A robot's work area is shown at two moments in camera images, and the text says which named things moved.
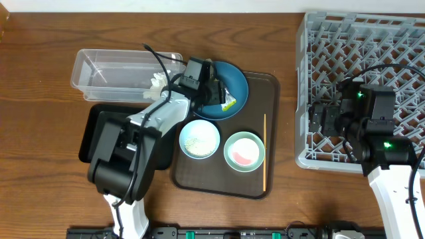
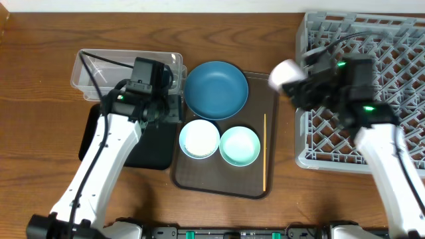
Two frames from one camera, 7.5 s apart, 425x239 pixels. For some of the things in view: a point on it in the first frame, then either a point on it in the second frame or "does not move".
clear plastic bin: [119, 76] does not move
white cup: [245, 151] to [283, 73]
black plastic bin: [165, 149] does not move
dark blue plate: [236, 82] does not move
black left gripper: [218, 89] to [174, 103]
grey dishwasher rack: [386, 49] does not move
